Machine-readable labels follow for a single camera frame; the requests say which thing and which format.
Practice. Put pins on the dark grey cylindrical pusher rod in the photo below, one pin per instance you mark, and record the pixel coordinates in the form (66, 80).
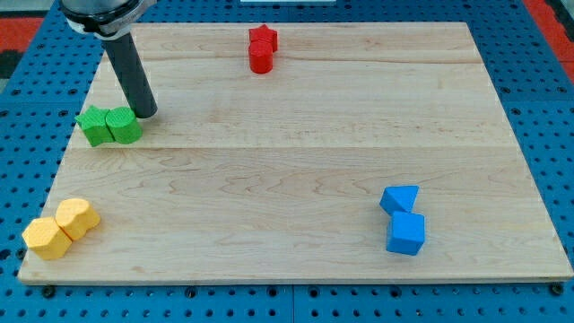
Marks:
(129, 70)

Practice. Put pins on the blue triangle block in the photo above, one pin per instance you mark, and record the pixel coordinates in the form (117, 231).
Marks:
(399, 199)

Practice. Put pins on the green cylinder block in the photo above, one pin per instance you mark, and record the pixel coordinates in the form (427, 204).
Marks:
(123, 125)

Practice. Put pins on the green star block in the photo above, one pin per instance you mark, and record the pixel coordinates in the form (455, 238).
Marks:
(94, 126)

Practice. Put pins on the red cylinder block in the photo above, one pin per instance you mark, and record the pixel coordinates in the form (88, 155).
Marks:
(260, 55)

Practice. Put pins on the red star block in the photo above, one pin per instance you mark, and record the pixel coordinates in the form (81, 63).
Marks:
(265, 34)

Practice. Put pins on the yellow heart block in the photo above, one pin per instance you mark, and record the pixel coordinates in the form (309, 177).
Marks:
(76, 216)

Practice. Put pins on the light wooden board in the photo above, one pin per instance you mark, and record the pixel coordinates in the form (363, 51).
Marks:
(243, 178)

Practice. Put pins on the yellow hexagon block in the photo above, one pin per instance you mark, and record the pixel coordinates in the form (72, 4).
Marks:
(46, 239)

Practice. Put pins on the blue cube block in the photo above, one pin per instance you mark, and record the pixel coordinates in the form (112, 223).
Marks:
(405, 233)

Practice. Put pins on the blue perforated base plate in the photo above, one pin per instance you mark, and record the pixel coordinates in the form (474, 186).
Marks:
(49, 85)

